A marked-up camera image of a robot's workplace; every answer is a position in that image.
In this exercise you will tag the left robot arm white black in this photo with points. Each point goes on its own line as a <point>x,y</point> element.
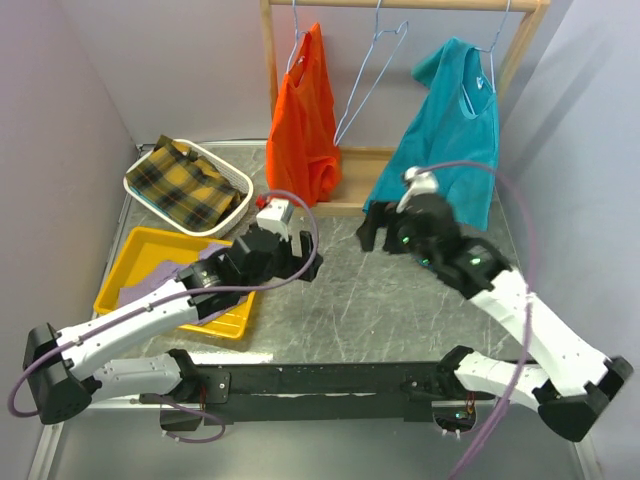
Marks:
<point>67,370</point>

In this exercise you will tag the wooden clothes rack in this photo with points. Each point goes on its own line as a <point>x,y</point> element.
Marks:
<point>362,165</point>

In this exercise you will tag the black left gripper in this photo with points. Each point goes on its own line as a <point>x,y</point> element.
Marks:
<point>295,263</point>

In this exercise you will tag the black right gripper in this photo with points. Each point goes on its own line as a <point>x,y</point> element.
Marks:
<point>367,230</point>

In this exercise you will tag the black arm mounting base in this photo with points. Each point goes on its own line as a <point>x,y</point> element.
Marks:
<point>310,392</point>

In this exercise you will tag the orange t shirt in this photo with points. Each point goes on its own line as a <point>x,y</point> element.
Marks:
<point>301,156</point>

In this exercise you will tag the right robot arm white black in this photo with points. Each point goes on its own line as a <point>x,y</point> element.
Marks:
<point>565,380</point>

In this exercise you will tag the teal t shirt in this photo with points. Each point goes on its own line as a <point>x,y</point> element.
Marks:
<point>458,121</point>

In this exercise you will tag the white plastic basket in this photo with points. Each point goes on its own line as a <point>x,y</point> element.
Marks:
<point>237,178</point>

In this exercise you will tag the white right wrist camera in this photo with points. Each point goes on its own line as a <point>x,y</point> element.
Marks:
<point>417,181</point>

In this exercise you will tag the blue wire hanger under orange shirt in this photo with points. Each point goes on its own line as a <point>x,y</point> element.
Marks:
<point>296,40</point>

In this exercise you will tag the yellow plastic tray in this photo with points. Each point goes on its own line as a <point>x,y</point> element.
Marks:
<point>143,250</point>

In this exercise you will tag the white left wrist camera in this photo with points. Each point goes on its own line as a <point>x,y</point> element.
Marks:
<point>275,217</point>

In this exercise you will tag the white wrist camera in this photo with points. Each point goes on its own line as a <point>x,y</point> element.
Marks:
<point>417,181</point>
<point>275,217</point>

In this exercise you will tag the lavender t shirt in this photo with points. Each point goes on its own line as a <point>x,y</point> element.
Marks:
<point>163,272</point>

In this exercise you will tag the yellow plaid shirt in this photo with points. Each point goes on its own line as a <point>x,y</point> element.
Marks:
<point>182,184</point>

